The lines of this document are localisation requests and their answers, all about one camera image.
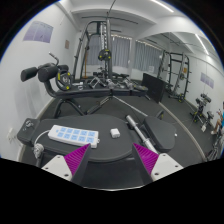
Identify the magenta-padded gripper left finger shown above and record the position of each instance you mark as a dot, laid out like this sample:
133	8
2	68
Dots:
76	158

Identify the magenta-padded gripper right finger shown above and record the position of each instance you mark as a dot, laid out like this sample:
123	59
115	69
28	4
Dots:
148	158

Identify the white charger block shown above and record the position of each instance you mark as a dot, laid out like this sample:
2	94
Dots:
115	133

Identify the white power strip blue sockets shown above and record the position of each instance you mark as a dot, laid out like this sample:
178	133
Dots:
73	135

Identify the black padded bench seat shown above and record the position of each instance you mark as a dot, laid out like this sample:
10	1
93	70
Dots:
161	133

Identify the black box with knob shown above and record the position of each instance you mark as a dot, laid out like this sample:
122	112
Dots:
26	133

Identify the black weight bench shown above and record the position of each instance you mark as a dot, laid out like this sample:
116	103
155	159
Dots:
96	91

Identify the black upright panel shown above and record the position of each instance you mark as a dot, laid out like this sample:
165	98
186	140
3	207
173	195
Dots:
154	87

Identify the black exercise bike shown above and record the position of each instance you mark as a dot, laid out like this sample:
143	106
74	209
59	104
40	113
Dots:
200	106

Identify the black weight plate yellow marks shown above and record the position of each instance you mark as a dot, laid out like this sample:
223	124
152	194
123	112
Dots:
59	81

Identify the person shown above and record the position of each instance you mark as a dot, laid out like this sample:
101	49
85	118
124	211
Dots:
218	121

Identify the black squat rack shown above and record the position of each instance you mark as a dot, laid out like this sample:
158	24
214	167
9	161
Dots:
181	76

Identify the white paper sign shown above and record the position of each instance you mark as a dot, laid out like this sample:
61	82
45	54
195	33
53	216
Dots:
151	68

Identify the black weight plate on rack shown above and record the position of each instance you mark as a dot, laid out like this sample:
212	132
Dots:
104	55

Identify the grey window curtains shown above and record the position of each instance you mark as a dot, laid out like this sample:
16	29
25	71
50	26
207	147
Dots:
121	50

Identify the long ceiling light strip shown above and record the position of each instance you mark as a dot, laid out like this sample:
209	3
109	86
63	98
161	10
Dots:
201	43
163	6

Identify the white wall socket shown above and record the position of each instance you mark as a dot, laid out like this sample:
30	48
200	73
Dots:
11	135

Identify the small purple wall poster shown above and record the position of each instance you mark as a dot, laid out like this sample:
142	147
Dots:
207	80

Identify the small brown wall board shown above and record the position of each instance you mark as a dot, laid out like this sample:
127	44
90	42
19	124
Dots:
66	44

